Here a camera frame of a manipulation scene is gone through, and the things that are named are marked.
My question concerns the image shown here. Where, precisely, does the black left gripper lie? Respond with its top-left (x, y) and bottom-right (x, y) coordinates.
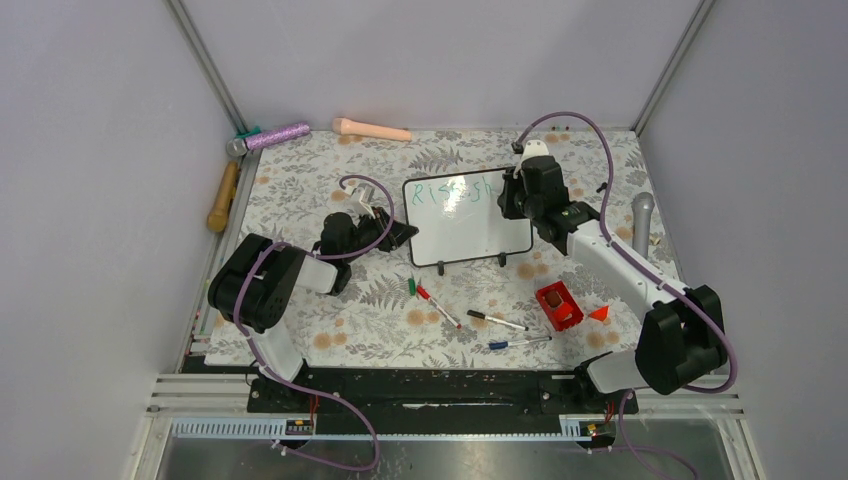
top-left (342, 206), bottom-right (417, 263)

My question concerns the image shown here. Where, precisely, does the white whiteboard black frame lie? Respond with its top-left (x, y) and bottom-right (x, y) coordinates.
top-left (402, 168), bottom-right (533, 267)

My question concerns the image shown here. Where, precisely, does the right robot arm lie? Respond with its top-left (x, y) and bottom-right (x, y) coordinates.
top-left (497, 155), bottom-right (737, 412)

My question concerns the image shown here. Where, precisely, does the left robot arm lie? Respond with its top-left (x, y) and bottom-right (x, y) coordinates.
top-left (207, 207), bottom-right (419, 411)

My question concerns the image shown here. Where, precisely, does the red marker pen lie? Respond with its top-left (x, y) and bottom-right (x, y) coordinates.
top-left (416, 285), bottom-right (462, 330)

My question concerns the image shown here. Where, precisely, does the silver microphone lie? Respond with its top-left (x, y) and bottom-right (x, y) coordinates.
top-left (631, 192), bottom-right (655, 258)

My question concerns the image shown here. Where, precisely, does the black marker pen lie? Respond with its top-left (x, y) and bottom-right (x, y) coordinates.
top-left (466, 310), bottom-right (529, 332)

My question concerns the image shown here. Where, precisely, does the pink microphone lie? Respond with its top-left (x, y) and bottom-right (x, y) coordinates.
top-left (332, 117), bottom-right (412, 142)

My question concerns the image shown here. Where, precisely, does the red plastic box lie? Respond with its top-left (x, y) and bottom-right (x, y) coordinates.
top-left (535, 281), bottom-right (584, 332)

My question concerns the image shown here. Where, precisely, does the small orange block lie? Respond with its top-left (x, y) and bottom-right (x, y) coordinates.
top-left (588, 305), bottom-right (609, 323)

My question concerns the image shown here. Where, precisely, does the blue marker pen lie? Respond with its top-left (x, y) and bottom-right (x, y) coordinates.
top-left (488, 336), bottom-right (552, 351)

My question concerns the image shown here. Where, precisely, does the gold microphone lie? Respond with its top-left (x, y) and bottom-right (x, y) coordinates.
top-left (206, 161), bottom-right (240, 233)

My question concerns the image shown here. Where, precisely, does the purple glitter microphone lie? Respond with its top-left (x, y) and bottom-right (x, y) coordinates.
top-left (225, 122), bottom-right (311, 157)

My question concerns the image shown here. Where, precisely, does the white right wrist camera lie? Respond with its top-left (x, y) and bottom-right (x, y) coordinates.
top-left (514, 139), bottom-right (550, 177)

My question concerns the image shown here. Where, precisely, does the whiteboard wire stand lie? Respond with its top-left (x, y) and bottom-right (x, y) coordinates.
top-left (435, 252), bottom-right (509, 277)

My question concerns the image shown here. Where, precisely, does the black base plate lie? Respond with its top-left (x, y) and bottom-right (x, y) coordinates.
top-left (247, 366), bottom-right (639, 435)

